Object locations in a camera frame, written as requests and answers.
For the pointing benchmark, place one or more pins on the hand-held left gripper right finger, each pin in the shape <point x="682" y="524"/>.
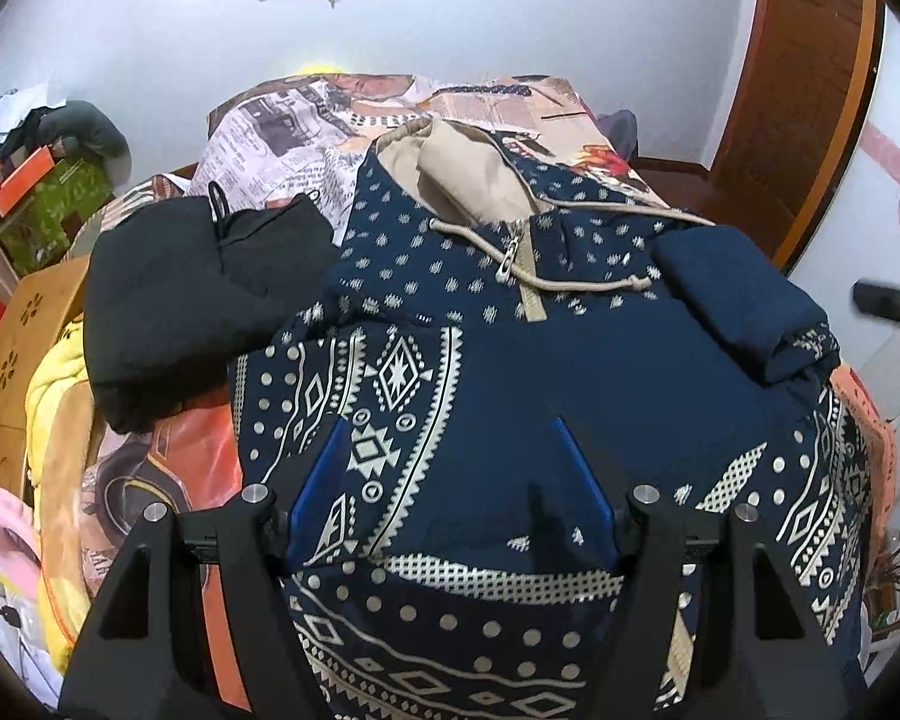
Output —
<point x="589" y="487"/>

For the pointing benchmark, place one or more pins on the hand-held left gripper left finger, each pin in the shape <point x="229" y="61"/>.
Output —
<point x="321" y="481"/>

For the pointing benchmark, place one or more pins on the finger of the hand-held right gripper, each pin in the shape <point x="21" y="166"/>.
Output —
<point x="881" y="301"/>

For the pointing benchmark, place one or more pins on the navy patterned hoodie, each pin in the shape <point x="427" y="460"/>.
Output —
<point x="495" y="360"/>

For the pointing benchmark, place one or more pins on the wooden door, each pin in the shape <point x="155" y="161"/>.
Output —
<point x="795" y="90"/>

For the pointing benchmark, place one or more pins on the black garment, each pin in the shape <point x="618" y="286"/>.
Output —
<point x="165" y="300"/>

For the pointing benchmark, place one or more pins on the yellow fleece blanket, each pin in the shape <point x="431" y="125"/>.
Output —
<point x="52" y="405"/>

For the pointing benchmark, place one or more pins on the dark cloth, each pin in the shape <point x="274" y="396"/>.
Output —
<point x="621" y="133"/>

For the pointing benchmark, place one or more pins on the pink cloth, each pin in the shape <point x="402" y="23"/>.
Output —
<point x="4" y="540"/>

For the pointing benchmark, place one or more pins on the wooden lap table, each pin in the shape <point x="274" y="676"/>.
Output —
<point x="7" y="390"/>

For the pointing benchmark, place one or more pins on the newspaper print blanket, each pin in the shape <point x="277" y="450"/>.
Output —
<point x="285" y="135"/>

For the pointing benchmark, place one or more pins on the green patterned bag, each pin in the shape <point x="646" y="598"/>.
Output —
<point x="60" y="206"/>

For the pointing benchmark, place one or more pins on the yellow plush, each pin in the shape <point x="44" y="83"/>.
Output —
<point x="319" y="69"/>

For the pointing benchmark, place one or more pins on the orange box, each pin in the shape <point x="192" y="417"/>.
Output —
<point x="26" y="176"/>

